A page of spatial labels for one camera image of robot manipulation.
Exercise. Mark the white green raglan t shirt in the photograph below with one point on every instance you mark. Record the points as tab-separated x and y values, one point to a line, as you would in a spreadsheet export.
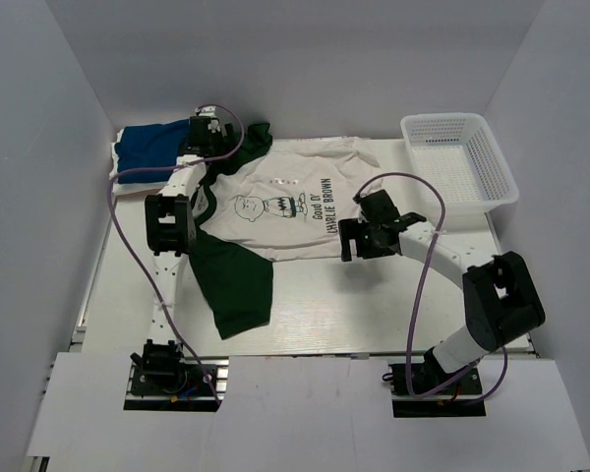
271	202

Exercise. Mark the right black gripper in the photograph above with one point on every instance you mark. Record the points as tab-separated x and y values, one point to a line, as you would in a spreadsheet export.
351	228

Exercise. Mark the white plastic basket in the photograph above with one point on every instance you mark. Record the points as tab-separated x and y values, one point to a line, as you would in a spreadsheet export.
458	154

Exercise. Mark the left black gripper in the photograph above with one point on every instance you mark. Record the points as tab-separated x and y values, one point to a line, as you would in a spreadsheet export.
231	136

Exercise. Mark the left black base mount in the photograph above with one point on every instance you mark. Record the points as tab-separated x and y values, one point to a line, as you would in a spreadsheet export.
162	378

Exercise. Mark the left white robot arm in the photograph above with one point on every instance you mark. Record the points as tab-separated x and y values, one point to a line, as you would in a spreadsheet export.
171	229

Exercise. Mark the blue t shirt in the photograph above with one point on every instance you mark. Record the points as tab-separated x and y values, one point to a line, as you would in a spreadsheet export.
150	146

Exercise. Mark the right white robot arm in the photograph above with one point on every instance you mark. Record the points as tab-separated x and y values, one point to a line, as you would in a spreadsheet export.
500	300

